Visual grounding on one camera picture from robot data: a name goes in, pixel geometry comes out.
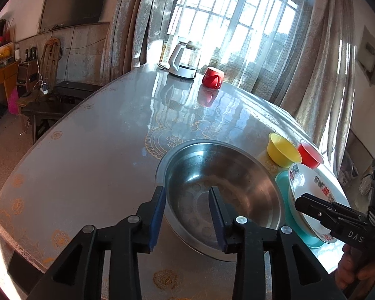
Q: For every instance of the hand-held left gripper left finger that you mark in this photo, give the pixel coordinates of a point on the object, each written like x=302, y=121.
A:
x=157, y=215

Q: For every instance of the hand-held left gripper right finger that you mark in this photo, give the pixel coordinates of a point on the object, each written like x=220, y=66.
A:
x=215, y=218

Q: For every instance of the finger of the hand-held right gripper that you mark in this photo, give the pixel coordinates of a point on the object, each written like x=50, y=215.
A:
x=318, y=209

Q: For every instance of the large white printed plate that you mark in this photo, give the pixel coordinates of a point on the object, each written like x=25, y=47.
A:
x=309, y=181

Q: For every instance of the teal plastic plate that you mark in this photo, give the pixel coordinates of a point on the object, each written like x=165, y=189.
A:
x=284, y=193

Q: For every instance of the stainless steel bowl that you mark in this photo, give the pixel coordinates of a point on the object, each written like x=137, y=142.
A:
x=243, y=178

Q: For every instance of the red plastic bowl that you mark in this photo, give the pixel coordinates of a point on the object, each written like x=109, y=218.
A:
x=311, y=156

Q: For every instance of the yellow plastic bowl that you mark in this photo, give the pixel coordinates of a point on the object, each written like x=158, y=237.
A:
x=281, y=150

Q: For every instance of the person's right hand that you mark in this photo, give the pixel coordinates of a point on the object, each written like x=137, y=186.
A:
x=348, y=268

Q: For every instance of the printed plastic bag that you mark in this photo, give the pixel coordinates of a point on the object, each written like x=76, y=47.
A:
x=350, y=172

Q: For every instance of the red mug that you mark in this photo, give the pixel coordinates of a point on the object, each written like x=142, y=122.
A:
x=212, y=78

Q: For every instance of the dark wooden bench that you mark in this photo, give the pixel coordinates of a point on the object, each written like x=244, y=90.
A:
x=65, y=90

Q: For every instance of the white glass electric kettle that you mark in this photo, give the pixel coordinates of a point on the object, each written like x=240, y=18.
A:
x=178, y=59

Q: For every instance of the sheer white curtain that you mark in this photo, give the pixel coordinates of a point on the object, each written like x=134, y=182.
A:
x=253, y=53

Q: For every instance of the white power strip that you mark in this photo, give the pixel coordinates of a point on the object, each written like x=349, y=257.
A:
x=44, y=89

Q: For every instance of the pink bag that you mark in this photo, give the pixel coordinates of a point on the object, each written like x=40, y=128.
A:
x=13, y=101

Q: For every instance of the light wooden chair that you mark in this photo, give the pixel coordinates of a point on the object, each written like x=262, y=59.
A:
x=50, y=62

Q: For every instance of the dark speaker box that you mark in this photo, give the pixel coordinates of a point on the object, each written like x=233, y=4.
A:
x=28, y=73

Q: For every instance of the wooden cabinet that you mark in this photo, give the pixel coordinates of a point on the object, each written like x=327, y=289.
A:
x=0, y=84

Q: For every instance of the barred window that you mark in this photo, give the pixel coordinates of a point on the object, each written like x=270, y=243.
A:
x=237, y=12

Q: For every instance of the display shelf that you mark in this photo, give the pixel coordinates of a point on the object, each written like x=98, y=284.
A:
x=1, y=47

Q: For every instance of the wall electrical box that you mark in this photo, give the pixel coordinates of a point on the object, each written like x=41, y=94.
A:
x=368, y=56

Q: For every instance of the wall television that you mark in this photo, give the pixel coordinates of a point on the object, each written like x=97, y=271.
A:
x=75, y=3

